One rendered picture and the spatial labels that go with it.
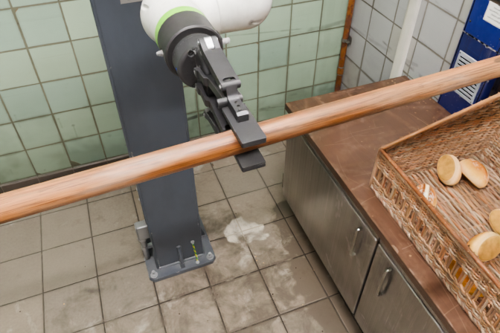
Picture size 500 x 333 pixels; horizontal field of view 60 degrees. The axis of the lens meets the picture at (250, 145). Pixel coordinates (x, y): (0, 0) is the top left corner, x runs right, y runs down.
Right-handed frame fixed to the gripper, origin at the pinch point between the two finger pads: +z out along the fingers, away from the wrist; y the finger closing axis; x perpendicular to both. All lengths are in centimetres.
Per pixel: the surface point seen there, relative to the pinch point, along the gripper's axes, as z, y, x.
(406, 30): -83, 45, -98
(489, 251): 2, 55, -62
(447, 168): -24, 54, -71
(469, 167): -21, 53, -76
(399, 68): -82, 61, -98
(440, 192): -20, 59, -67
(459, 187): -20, 59, -74
